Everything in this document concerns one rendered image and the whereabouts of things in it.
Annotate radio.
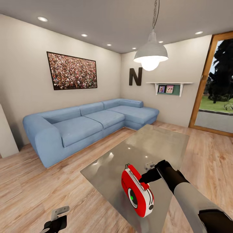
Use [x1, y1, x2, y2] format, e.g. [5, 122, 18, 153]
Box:
[121, 165, 154, 217]

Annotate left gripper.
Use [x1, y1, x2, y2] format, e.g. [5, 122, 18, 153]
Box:
[44, 215, 67, 232]

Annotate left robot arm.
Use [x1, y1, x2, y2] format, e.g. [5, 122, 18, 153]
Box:
[39, 205, 70, 233]

